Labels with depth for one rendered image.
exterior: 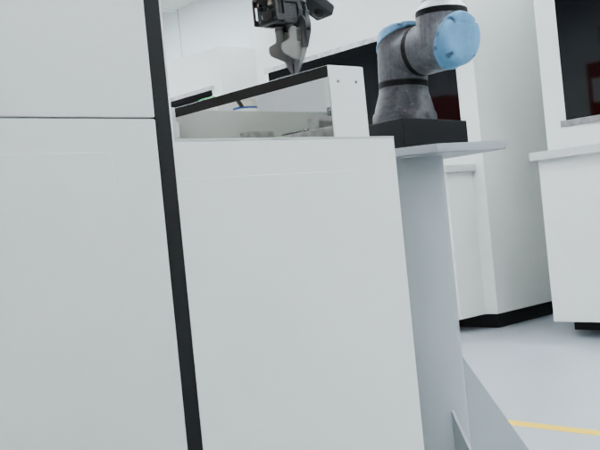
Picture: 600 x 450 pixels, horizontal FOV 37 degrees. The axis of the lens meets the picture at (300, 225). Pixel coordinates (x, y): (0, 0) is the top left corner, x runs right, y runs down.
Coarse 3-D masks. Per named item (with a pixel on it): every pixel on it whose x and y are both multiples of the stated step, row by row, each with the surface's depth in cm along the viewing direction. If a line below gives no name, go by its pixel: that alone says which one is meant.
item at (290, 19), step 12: (252, 0) 175; (264, 0) 173; (276, 0) 170; (288, 0) 173; (300, 0) 175; (264, 12) 173; (276, 12) 170; (288, 12) 173; (300, 12) 174; (264, 24) 174; (276, 24) 177; (288, 24) 177
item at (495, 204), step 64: (384, 0) 526; (512, 0) 511; (256, 64) 616; (320, 64) 569; (512, 64) 507; (512, 128) 504; (448, 192) 474; (512, 192) 500; (512, 256) 496; (512, 320) 497
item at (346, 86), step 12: (300, 72) 169; (336, 72) 165; (348, 72) 167; (360, 72) 169; (336, 84) 165; (348, 84) 167; (360, 84) 169; (336, 96) 165; (348, 96) 167; (360, 96) 169; (336, 108) 165; (348, 108) 167; (360, 108) 169; (336, 120) 164; (348, 120) 167; (360, 120) 169; (336, 132) 164; (348, 132) 166; (360, 132) 168
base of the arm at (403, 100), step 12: (384, 84) 208; (396, 84) 206; (408, 84) 206; (420, 84) 207; (384, 96) 208; (396, 96) 206; (408, 96) 205; (420, 96) 206; (384, 108) 207; (396, 108) 205; (408, 108) 205; (420, 108) 205; (432, 108) 207; (372, 120) 212; (384, 120) 206
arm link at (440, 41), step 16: (432, 0) 197; (448, 0) 196; (416, 16) 200; (432, 16) 196; (448, 16) 194; (464, 16) 195; (416, 32) 200; (432, 32) 195; (448, 32) 192; (464, 32) 195; (416, 48) 199; (432, 48) 196; (448, 48) 193; (464, 48) 196; (416, 64) 202; (432, 64) 199; (448, 64) 197
